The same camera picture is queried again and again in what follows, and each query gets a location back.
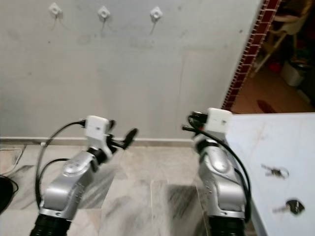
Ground large white plastic folding table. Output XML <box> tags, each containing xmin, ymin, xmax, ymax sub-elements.
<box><xmin>226</xmin><ymin>112</ymin><xmax>315</xmax><ymax>236</ymax></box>

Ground white lidded pot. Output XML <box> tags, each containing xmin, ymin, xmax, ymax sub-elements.
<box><xmin>281</xmin><ymin>60</ymin><xmax>307</xmax><ymax>88</ymax></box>

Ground black round floor object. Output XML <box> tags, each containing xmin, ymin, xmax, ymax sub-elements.
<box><xmin>0</xmin><ymin>176</ymin><xmax>19</xmax><ymax>217</ymax></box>

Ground key with black head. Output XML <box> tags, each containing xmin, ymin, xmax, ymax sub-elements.
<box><xmin>273</xmin><ymin>198</ymin><xmax>306</xmax><ymax>215</ymax></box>

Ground wooden high chair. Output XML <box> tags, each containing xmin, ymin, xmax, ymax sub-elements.
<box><xmin>251</xmin><ymin>7</ymin><xmax>307</xmax><ymax>74</ymax></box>

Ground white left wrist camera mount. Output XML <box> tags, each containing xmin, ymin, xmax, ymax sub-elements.
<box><xmin>85</xmin><ymin>116</ymin><xmax>112</xmax><ymax>148</ymax></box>

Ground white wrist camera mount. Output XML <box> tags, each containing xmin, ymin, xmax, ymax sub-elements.
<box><xmin>206</xmin><ymin>108</ymin><xmax>233</xmax><ymax>135</ymax></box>
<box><xmin>85</xmin><ymin>116</ymin><xmax>112</xmax><ymax>148</ymax></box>

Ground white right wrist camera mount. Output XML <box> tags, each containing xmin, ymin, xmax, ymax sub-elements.
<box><xmin>206</xmin><ymin>108</ymin><xmax>233</xmax><ymax>135</ymax></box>

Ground red tiled door frame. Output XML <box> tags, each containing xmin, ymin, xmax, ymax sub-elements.
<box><xmin>221</xmin><ymin>0</ymin><xmax>282</xmax><ymax>112</ymax></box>

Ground silver keys on ring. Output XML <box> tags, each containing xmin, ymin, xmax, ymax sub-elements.
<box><xmin>261</xmin><ymin>165</ymin><xmax>289</xmax><ymax>178</ymax></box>

